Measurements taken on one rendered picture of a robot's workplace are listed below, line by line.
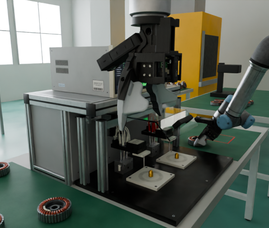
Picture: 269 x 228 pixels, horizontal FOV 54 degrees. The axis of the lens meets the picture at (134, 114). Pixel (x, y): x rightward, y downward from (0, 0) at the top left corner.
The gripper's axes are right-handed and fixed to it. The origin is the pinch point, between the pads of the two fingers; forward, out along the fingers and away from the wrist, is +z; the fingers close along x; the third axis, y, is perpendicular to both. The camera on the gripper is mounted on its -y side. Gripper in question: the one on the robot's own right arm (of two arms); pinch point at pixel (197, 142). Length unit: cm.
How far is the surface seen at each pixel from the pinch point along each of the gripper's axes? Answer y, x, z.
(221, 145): 12.0, 5.3, -5.7
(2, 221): -16, -112, 7
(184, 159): 4.9, -33.8, -5.3
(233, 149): 18.0, 3.8, -9.3
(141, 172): -3, -58, -1
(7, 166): -49, -89, 26
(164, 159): -1.7, -39.9, -1.3
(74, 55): -54, -67, -29
